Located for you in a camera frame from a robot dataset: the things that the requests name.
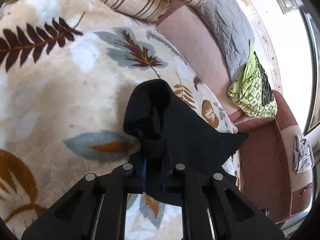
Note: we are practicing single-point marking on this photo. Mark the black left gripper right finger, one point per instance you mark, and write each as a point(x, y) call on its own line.
point(215, 208)

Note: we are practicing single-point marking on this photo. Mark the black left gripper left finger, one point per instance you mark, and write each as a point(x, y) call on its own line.
point(94, 208)

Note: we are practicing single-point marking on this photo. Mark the black pants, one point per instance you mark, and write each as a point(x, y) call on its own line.
point(170, 133)

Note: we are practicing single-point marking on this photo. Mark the pink brown sofa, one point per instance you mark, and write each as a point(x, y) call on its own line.
point(266, 157)

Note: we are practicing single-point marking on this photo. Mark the grey white cloth on armrest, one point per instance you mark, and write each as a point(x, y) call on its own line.
point(303, 155)

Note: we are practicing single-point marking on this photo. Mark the green patterned folded cloth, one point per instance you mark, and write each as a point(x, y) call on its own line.
point(245, 91)

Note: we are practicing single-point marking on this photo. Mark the dark grey fuzzy item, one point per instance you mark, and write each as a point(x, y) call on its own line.
point(266, 93)

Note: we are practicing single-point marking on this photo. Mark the leaf pattern fleece blanket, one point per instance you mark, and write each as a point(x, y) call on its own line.
point(68, 68)

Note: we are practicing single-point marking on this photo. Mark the grey quilted pillow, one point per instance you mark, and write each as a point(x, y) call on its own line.
point(231, 30)

